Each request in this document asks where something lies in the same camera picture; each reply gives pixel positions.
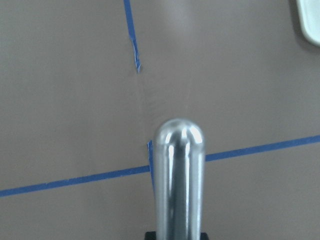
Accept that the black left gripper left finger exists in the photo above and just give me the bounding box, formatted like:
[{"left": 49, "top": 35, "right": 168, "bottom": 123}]
[{"left": 144, "top": 231, "right": 157, "bottom": 240}]

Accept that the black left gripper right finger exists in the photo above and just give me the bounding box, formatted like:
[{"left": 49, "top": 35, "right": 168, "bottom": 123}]
[{"left": 200, "top": 232, "right": 209, "bottom": 240}]

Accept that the steel muddler stick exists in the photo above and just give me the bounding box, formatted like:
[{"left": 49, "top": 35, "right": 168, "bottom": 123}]
[{"left": 153, "top": 118, "right": 206, "bottom": 240}]

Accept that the cream bear tray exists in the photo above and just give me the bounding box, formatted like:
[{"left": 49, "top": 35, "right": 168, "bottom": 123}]
[{"left": 296, "top": 0, "right": 320, "bottom": 47}]

